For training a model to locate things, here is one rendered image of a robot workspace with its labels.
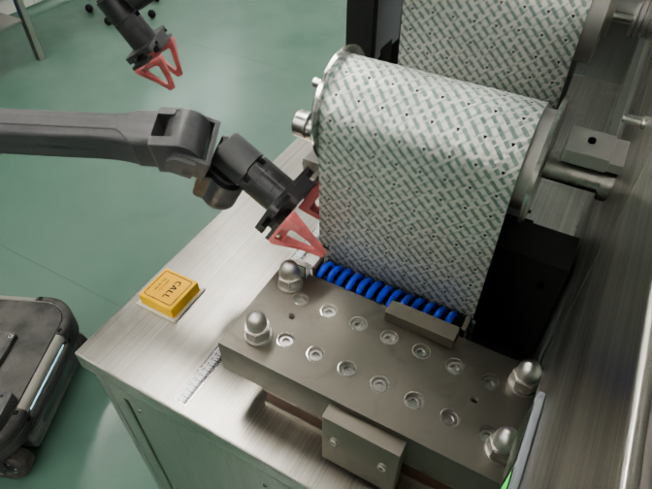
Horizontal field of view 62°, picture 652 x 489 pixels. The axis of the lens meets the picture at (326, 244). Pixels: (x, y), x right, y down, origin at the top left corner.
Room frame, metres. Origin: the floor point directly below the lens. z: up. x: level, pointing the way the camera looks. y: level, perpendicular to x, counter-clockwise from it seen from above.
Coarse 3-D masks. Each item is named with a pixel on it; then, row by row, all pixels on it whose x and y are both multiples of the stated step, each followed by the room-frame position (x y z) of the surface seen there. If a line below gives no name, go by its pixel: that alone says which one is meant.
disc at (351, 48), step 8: (344, 48) 0.62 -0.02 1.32; (352, 48) 0.63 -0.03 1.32; (360, 48) 0.65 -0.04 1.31; (336, 56) 0.60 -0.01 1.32; (344, 56) 0.61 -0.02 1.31; (328, 64) 0.59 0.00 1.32; (336, 64) 0.59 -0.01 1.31; (328, 72) 0.58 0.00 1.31; (328, 80) 0.58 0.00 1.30; (320, 88) 0.56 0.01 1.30; (320, 96) 0.56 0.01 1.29; (320, 104) 0.56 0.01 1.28; (312, 112) 0.55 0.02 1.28; (312, 120) 0.55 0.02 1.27; (312, 128) 0.55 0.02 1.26; (312, 136) 0.55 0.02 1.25; (312, 144) 0.55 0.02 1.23
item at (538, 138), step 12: (540, 120) 0.49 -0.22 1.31; (552, 120) 0.49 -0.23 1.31; (540, 132) 0.47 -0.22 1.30; (540, 144) 0.46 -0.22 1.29; (528, 156) 0.46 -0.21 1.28; (528, 168) 0.45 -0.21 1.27; (516, 180) 0.45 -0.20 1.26; (528, 180) 0.44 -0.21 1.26; (516, 192) 0.45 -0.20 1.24; (516, 204) 0.45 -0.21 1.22
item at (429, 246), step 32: (320, 192) 0.56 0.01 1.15; (352, 192) 0.53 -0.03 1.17; (384, 192) 0.51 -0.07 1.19; (416, 192) 0.49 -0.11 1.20; (320, 224) 0.56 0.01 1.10; (352, 224) 0.53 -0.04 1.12; (384, 224) 0.51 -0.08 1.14; (416, 224) 0.49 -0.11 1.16; (448, 224) 0.47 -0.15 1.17; (480, 224) 0.45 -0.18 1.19; (352, 256) 0.53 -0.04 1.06; (384, 256) 0.51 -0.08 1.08; (416, 256) 0.49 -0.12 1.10; (448, 256) 0.47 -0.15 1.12; (480, 256) 0.45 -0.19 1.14; (416, 288) 0.48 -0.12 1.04; (448, 288) 0.46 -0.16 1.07; (480, 288) 0.44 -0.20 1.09
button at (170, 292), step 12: (168, 276) 0.61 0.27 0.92; (180, 276) 0.61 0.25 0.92; (156, 288) 0.58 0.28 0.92; (168, 288) 0.58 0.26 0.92; (180, 288) 0.58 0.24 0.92; (192, 288) 0.59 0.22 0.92; (144, 300) 0.57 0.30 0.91; (156, 300) 0.56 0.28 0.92; (168, 300) 0.56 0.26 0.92; (180, 300) 0.56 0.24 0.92; (168, 312) 0.54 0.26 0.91
